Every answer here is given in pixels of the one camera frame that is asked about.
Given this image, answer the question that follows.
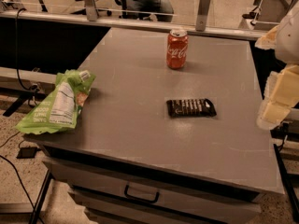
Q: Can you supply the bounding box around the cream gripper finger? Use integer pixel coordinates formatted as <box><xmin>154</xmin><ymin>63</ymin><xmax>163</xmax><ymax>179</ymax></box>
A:
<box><xmin>263</xmin><ymin>71</ymin><xmax>278</xmax><ymax>98</ymax></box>
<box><xmin>256</xmin><ymin>64</ymin><xmax>299</xmax><ymax>130</ymax></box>

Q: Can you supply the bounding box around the dark chocolate rxbar wrapper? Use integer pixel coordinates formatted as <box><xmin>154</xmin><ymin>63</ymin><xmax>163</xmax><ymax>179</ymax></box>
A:
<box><xmin>166</xmin><ymin>98</ymin><xmax>217</xmax><ymax>118</ymax></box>

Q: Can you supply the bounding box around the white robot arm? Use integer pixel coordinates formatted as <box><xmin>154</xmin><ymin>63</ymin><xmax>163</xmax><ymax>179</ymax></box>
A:
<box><xmin>255</xmin><ymin>2</ymin><xmax>299</xmax><ymax>130</ymax></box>

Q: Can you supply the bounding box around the green rice chip bag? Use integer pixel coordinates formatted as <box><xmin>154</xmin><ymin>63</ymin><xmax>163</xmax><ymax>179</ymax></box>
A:
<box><xmin>16</xmin><ymin>70</ymin><xmax>95</xmax><ymax>134</ymax></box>

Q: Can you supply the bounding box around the red coca-cola can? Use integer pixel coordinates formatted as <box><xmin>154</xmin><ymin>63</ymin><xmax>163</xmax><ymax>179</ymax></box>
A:
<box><xmin>166</xmin><ymin>29</ymin><xmax>188</xmax><ymax>69</ymax></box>

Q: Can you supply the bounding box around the seated person in jeans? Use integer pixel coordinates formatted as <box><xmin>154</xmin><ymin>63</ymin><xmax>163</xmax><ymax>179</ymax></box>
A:
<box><xmin>126</xmin><ymin>0</ymin><xmax>174</xmax><ymax>22</ymax></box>

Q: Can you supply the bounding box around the grey drawer cabinet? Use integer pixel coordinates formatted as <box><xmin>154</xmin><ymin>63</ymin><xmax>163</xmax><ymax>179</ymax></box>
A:
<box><xmin>36</xmin><ymin>29</ymin><xmax>283</xmax><ymax>224</ymax></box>

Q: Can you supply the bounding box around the grey metal railing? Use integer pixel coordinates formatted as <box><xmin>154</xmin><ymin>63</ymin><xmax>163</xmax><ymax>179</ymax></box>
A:
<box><xmin>0</xmin><ymin>0</ymin><xmax>269</xmax><ymax>42</ymax></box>

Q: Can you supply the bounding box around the black power adapter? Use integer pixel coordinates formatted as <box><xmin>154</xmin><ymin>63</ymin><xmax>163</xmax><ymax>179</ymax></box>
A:
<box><xmin>17</xmin><ymin>147</ymin><xmax>37</xmax><ymax>159</ymax></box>

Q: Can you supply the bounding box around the black drawer handle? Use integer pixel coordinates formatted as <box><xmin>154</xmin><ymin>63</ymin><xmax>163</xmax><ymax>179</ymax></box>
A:
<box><xmin>123</xmin><ymin>185</ymin><xmax>160</xmax><ymax>204</ymax></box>

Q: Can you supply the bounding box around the black hanging cable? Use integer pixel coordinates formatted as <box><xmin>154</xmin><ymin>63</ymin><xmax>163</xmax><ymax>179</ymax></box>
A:
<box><xmin>14</xmin><ymin>7</ymin><xmax>41</xmax><ymax>93</ymax></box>

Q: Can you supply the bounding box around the black cable on floor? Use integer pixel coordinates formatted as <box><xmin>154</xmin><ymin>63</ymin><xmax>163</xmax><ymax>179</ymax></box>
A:
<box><xmin>0</xmin><ymin>131</ymin><xmax>45</xmax><ymax>224</ymax></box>

